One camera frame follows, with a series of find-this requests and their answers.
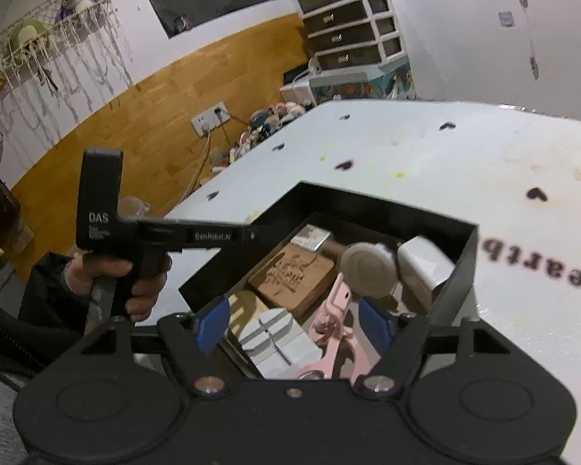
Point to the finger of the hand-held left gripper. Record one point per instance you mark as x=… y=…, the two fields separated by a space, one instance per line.
x=249 y=235

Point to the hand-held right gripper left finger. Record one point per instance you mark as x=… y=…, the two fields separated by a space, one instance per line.
x=213 y=324

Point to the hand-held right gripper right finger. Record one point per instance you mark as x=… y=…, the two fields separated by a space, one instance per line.
x=375 y=327

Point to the pink tool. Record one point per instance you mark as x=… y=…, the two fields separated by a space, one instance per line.
x=336 y=315

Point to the white charger adapter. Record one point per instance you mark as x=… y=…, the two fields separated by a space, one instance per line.
x=423 y=266

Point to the black box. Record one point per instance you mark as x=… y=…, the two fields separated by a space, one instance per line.
x=368 y=208

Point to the person's left forearm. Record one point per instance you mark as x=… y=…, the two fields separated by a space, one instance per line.
x=48 y=290

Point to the person's left hand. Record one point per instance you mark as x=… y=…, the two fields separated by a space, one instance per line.
x=97 y=273

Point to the round beige disc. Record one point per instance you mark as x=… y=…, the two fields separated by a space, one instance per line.
x=370 y=269

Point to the carved wooden block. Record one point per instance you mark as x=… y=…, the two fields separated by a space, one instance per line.
x=293 y=276

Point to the silver foil packet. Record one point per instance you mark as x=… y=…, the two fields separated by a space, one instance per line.
x=311 y=237

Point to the white slotted block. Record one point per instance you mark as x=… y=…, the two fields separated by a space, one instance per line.
x=283 y=344

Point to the brown handbag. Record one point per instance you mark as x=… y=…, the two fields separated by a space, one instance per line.
x=0 y=208

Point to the pile of plush toys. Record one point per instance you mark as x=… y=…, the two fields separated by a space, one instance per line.
x=271 y=121

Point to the white storage box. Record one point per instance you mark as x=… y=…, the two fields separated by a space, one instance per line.
x=298 y=93

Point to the green plush toy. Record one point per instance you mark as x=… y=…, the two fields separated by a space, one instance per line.
x=25 y=34

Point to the printed storage box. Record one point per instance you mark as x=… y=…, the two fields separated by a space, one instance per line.
x=363 y=82

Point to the person's grey clothing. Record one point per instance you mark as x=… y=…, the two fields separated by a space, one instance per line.
x=0 y=397

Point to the white drawer cabinet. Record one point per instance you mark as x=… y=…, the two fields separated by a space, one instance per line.
x=353 y=34

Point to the white wall outlet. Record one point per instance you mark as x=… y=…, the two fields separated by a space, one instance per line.
x=210 y=118

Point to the white wall net rack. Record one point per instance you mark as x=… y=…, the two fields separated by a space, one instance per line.
x=53 y=53

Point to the wall socket plate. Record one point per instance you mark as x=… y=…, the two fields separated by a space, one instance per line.
x=506 y=19

